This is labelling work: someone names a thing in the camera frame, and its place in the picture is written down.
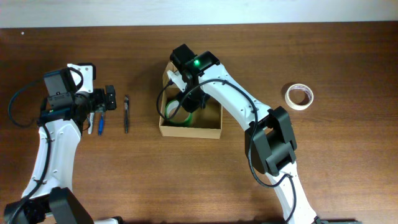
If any green tape roll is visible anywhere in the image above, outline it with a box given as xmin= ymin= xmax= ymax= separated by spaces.
xmin=165 ymin=100 xmax=193 ymax=127

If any beige masking tape roll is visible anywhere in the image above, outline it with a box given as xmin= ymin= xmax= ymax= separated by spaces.
xmin=284 ymin=83 xmax=315 ymax=111

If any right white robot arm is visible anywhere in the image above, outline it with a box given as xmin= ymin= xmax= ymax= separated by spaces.
xmin=168 ymin=44 xmax=321 ymax=223

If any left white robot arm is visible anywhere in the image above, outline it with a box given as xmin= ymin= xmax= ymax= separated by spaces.
xmin=4 ymin=63 xmax=116 ymax=223

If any black white marker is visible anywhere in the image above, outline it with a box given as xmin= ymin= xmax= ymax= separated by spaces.
xmin=88 ymin=113 xmax=95 ymax=134

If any black gel pen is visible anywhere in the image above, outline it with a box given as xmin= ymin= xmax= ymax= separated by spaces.
xmin=124 ymin=95 xmax=129 ymax=134

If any blue gel pen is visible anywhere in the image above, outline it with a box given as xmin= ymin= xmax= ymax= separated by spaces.
xmin=98 ymin=112 xmax=105 ymax=136

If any open cardboard box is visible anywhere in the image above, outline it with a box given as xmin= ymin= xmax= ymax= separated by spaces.
xmin=159 ymin=61 xmax=223 ymax=140

